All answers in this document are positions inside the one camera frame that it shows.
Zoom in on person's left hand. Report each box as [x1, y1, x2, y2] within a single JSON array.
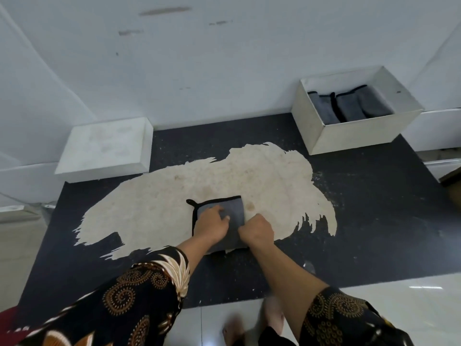
[[194, 205, 231, 247]]

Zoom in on person's right hand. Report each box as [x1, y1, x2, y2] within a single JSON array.
[[237, 213, 276, 250]]

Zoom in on white box lid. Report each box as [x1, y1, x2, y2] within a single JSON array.
[[54, 117, 155, 184]]

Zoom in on white box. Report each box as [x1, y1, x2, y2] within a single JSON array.
[[291, 65, 425, 155]]

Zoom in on person's left forearm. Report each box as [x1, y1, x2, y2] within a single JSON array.
[[176, 235, 214, 276]]

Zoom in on person's right forearm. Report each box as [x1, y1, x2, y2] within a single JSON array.
[[248, 243, 330, 343]]

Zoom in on person's right foot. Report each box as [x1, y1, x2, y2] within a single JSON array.
[[261, 295, 285, 330]]

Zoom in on person's foot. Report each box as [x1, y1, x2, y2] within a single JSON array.
[[261, 295, 285, 330], [222, 315, 246, 346]]

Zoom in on person's left foot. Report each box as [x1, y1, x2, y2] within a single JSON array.
[[222, 315, 246, 346]]

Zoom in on person's dark trousers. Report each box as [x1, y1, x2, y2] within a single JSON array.
[[257, 326, 298, 346]]

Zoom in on person's patterned left sleeve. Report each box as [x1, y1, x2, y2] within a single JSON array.
[[14, 246, 191, 346]]

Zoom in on person's patterned sleeve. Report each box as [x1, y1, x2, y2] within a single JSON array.
[[299, 286, 415, 346], [14, 246, 191, 346]]

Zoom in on person's patterned right sleeve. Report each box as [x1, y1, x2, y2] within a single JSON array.
[[299, 286, 415, 346]]

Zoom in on red chair with metal legs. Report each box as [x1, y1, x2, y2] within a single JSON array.
[[0, 306, 22, 335]]

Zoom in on metal bracket frame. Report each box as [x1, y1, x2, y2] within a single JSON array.
[[0, 203, 57, 224]]

